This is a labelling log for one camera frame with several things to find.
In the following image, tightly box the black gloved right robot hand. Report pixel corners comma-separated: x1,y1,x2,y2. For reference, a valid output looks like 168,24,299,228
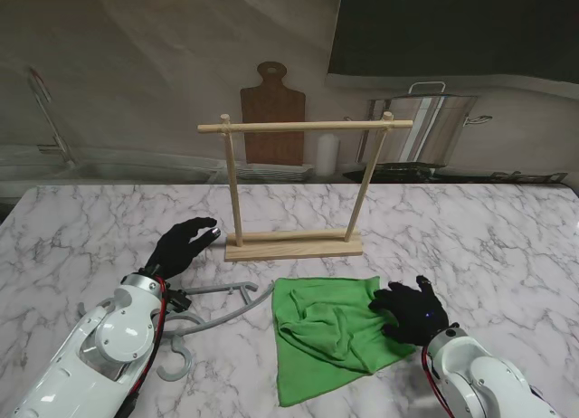
368,275,451,347

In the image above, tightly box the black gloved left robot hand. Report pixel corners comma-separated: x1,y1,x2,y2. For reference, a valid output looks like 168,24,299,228
147,216,223,277

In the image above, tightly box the grey plastic clothes hanger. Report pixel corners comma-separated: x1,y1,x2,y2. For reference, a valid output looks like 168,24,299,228
76,280,276,384

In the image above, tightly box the green microfibre towel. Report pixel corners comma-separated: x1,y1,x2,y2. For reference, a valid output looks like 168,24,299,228
271,275,420,409

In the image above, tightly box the wooden hanging rack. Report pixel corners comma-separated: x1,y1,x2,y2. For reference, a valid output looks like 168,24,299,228
196,111,414,262

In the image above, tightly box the brown printed cutting board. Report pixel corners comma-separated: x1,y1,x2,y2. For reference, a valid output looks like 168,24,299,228
239,61,308,166

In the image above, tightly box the printed white bottle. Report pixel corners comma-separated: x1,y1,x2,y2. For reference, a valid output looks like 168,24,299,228
316,132,341,176

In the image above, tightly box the printed steel stock pot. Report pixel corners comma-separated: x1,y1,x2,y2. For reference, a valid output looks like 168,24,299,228
356,81,493,168

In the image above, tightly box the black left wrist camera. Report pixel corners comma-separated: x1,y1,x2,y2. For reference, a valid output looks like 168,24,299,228
167,289,191,312

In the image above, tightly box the red and black right arm cable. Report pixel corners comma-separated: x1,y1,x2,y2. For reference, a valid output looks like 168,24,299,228
420,343,459,418

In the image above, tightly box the red and black arm cable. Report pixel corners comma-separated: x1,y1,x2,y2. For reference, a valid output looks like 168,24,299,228
420,343,459,418
119,275,176,415

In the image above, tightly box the red and black left arm cable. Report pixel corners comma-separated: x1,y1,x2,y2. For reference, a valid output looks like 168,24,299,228
119,275,176,415

